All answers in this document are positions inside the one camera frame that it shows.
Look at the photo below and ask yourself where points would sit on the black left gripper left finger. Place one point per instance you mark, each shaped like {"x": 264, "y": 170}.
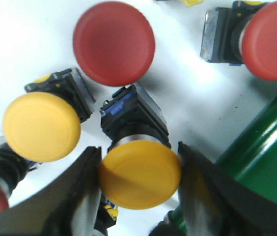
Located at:
{"x": 66, "y": 207}

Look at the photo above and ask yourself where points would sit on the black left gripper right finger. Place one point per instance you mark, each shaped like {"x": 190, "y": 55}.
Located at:
{"x": 214, "y": 204}

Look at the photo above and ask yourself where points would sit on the yellow mushroom push button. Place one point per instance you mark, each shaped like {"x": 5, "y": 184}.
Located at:
{"x": 44, "y": 124}
{"x": 140, "y": 170}
{"x": 106, "y": 216}

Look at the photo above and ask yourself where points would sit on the green conveyor belt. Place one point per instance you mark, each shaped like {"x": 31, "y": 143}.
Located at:
{"x": 251, "y": 160}

